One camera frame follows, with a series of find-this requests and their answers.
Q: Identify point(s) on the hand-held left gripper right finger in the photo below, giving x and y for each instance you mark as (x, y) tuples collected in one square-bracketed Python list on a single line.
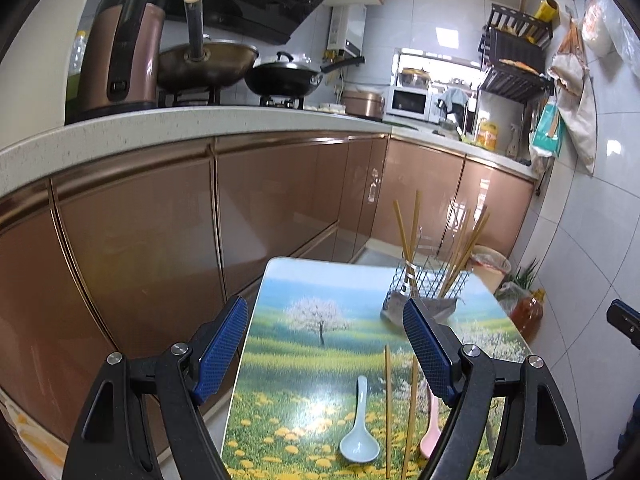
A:
[(430, 350)]

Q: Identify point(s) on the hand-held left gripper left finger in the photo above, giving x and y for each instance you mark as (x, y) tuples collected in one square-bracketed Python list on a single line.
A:
[(220, 350)]

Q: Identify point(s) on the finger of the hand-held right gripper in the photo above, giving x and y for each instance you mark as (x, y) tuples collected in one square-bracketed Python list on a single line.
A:
[(625, 320)]

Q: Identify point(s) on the pink ceramic spoon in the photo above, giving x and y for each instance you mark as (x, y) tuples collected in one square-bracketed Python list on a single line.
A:
[(430, 440)]

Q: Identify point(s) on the wooden chopsticks pair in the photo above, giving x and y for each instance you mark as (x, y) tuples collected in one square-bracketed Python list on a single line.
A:
[(465, 240)]

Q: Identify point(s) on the light blue ceramic spoon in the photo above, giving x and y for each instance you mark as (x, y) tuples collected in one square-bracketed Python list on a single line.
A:
[(357, 447)]

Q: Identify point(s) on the crumpled plastic bag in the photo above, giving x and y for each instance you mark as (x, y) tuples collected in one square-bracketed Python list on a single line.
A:
[(507, 292)]

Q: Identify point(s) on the large amber oil bottle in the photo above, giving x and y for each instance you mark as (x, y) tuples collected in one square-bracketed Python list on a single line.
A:
[(527, 315)]

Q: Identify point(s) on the beige trash bin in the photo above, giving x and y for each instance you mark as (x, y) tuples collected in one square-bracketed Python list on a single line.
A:
[(492, 275)]

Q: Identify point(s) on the row of brown base cabinets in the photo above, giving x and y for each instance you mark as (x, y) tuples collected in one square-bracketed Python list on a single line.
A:
[(125, 240)]

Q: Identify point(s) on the white woven sack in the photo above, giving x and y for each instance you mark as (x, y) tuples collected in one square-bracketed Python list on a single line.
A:
[(580, 125)]

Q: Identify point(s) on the teal hanging bag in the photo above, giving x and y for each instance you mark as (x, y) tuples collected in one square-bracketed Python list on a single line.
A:
[(545, 135)]

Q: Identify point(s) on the clear spray bottle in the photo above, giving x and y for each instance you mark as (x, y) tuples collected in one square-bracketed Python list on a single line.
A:
[(512, 145)]

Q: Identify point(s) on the yellow cooking oil bottle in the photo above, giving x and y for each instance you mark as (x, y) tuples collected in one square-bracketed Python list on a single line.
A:
[(487, 135)]

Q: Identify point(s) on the white stone kitchen countertop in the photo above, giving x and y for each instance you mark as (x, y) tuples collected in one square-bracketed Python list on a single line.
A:
[(150, 125)]

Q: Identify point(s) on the white microwave oven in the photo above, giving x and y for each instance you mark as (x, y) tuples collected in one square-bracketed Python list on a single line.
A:
[(405, 102)]

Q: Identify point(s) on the grey blue towel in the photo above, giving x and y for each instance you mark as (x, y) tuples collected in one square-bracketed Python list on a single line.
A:
[(452, 97)]

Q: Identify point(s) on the brown rice cooker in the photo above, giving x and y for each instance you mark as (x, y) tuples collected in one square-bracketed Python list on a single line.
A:
[(362, 105)]

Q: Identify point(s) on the gas stove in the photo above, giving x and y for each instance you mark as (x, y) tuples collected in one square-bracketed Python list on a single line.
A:
[(282, 102)]

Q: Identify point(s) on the black kitchen rack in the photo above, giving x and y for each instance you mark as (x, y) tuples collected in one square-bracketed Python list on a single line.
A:
[(515, 85)]

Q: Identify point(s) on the pile of white round food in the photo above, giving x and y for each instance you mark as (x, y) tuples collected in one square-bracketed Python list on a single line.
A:
[(325, 108)]

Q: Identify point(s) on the steel pot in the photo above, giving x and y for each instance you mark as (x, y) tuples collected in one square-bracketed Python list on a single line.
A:
[(414, 79)]

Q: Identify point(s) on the black wok with lid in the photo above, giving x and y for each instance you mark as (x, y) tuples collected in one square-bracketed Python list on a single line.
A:
[(280, 82)]

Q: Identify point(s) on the bronze wok with lid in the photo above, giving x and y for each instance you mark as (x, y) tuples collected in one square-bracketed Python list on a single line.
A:
[(210, 67)]

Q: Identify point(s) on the clear plastic bag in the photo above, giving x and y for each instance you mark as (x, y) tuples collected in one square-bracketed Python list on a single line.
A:
[(597, 30)]

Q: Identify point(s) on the rose gold kitchen appliance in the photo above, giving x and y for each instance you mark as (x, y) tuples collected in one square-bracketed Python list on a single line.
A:
[(120, 60)]

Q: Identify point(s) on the clear plastic bottle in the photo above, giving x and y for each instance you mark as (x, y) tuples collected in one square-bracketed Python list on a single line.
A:
[(77, 70)]

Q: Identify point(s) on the yellow roll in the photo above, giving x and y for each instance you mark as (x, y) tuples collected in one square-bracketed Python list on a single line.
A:
[(546, 10)]

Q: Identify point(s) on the white gas water heater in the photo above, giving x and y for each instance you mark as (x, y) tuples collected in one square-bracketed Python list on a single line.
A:
[(347, 30)]

